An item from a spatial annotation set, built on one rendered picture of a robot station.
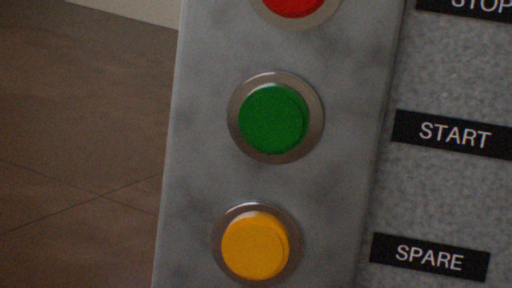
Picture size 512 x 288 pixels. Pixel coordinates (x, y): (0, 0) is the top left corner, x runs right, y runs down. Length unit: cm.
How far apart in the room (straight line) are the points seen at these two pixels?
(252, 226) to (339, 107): 6
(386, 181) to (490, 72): 6
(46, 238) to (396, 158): 338
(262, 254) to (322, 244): 2
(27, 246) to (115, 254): 33
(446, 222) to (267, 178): 7
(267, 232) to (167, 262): 5
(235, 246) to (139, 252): 330
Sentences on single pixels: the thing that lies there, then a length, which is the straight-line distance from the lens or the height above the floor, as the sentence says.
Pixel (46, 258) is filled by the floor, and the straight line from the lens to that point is 356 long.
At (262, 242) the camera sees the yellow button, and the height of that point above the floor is 139.
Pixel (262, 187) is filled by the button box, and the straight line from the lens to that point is 36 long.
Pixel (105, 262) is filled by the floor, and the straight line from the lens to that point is 356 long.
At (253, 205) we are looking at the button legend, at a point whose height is 141.
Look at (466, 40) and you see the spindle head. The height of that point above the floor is 148.
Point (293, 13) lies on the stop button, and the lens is 33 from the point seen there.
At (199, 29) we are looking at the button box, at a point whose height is 147.
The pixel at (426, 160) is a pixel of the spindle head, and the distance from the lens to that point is 37.
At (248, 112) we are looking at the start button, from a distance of 34.
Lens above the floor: 154
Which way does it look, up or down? 18 degrees down
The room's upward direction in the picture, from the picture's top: 8 degrees clockwise
